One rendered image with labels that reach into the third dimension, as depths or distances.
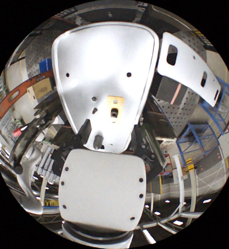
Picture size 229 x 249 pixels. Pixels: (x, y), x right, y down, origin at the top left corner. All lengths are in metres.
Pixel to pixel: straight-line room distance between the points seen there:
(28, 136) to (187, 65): 0.39
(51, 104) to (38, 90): 0.07
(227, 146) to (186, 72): 7.85
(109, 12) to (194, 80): 0.24
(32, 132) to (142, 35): 0.30
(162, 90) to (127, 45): 0.12
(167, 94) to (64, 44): 0.26
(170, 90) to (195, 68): 0.09
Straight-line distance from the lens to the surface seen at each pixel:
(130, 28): 0.17
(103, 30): 0.17
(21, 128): 0.29
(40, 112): 0.22
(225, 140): 7.98
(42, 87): 0.20
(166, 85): 0.20
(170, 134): 0.24
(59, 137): 0.38
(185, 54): 0.20
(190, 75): 0.21
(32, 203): 0.54
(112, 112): 0.17
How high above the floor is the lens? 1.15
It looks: 45 degrees down
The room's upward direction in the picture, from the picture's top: 173 degrees counter-clockwise
